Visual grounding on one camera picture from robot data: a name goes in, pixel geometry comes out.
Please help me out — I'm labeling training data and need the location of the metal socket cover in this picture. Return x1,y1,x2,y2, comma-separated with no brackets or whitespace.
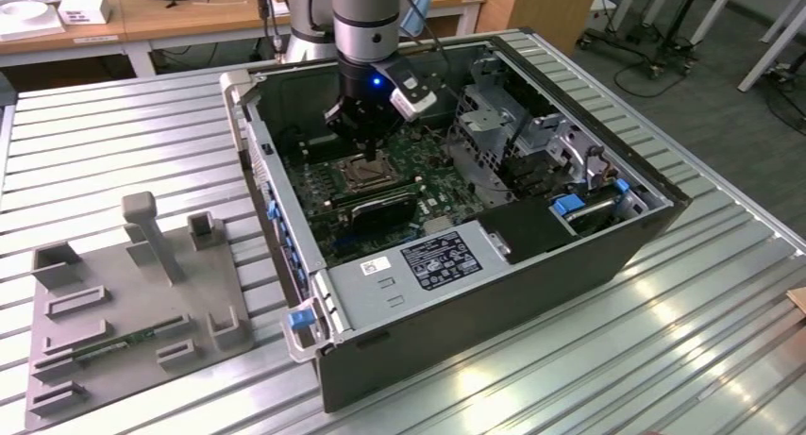
339,152,402,191

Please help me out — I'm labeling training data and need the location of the green motherboard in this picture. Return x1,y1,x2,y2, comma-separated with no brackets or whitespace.
277,121,513,267

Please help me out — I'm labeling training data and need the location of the installed green RAM stick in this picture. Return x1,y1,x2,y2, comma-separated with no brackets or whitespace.
325,184,416,209

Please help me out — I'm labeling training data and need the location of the silver perforated drive cage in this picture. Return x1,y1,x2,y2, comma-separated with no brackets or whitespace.
450,83,528,193

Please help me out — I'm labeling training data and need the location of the silver upper drive bay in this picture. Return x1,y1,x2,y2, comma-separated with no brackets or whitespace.
469,52,513,94

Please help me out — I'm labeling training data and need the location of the black graphics card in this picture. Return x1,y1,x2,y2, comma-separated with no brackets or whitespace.
346,192,418,232

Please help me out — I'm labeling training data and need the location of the wooden desk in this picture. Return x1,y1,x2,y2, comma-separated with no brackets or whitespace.
0,0,490,77

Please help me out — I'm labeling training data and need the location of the wooden cabinet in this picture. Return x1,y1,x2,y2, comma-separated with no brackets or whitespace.
508,0,604,57

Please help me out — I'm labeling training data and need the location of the silver power supply unit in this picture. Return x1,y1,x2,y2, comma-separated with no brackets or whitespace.
313,220,513,356

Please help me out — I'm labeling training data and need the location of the blue case latch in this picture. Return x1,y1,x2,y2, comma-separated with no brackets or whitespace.
285,309,317,333

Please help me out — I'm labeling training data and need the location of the white labelled box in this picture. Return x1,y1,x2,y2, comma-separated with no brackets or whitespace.
57,0,114,26

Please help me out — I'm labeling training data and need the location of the open dark PC case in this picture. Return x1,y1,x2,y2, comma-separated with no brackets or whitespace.
218,27,693,413

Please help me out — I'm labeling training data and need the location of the black wheeled stand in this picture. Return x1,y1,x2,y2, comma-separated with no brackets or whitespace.
577,0,705,80

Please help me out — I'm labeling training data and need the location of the white foam tray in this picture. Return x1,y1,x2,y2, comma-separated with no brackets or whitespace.
0,0,66,36

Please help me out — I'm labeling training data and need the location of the grey parts rack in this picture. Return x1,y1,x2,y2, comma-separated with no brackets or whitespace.
23,192,258,431

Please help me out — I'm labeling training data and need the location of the white metal table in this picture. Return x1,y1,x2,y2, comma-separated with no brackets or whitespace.
736,0,806,94

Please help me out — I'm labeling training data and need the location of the brown cardboard box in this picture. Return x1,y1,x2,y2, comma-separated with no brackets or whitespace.
785,286,806,319

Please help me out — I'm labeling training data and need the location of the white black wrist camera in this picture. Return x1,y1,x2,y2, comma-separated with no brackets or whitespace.
370,59,440,123

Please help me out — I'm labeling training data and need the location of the silver cage bracket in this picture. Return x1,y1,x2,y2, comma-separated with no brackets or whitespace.
458,109,510,132

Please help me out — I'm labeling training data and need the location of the blue disk carrier handle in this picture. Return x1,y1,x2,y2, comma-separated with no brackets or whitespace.
549,192,586,219

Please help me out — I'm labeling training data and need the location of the silver hinged metal bracket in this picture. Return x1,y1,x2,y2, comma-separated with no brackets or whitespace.
566,123,622,191

